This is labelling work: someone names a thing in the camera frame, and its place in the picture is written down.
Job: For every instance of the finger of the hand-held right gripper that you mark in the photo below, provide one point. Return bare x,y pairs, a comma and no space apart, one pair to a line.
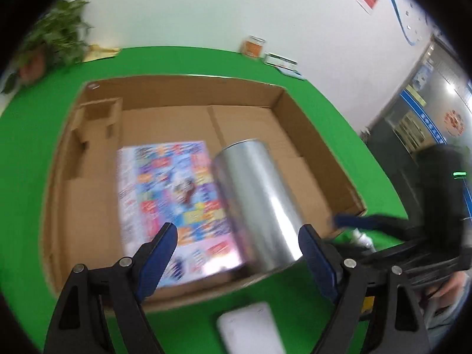
368,222
387,256

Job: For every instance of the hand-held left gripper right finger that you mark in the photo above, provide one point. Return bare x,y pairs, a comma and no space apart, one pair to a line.
317,261

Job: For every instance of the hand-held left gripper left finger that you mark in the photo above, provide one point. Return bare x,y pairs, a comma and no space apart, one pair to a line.
162,252

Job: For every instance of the white plastic bottle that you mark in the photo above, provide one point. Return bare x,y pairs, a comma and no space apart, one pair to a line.
363,238

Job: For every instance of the silver metal can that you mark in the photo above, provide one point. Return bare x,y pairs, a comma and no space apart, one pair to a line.
258,206

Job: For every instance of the white rectangular pack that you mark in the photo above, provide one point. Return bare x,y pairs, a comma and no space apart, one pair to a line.
249,332

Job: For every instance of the shallow cardboard box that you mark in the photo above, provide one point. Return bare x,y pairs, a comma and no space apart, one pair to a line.
166,125

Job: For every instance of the person's right hand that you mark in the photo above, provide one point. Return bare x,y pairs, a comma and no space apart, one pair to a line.
451,289

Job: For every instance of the glass door with stickers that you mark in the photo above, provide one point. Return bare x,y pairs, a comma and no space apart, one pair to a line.
424,99

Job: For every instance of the green tablecloth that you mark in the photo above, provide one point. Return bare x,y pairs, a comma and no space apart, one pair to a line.
29,177

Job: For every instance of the white and green card box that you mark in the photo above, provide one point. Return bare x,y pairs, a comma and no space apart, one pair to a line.
282,62

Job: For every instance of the orange label jar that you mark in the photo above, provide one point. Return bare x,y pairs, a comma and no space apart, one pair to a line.
252,47

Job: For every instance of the yellow paper sheet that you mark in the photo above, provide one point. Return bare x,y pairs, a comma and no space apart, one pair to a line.
99,51

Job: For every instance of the potted plant in terracotta pot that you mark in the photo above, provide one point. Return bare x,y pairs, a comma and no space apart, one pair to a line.
55,40

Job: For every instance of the blue wall strip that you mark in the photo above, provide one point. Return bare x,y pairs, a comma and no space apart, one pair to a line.
396,11

